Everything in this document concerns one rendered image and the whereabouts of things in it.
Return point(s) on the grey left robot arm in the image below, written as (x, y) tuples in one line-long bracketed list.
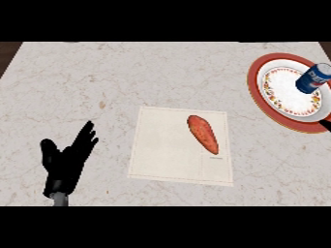
[(60, 199)]

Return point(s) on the white placemat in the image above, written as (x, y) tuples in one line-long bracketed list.
[(179, 146)]

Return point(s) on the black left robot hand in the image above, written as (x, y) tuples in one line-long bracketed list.
[(67, 163)]

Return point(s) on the blue soda can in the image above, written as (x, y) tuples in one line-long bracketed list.
[(313, 77)]

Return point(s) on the red-rimmed white plate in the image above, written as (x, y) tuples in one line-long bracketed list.
[(294, 93)]

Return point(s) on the orange sweet potato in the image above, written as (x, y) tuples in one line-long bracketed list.
[(203, 133)]

